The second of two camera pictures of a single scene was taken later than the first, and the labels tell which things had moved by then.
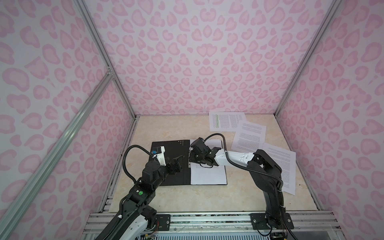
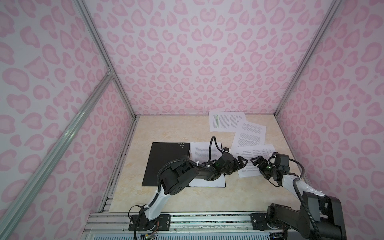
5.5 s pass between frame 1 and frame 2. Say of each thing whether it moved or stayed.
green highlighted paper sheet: stayed
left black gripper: moved
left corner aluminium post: stayed
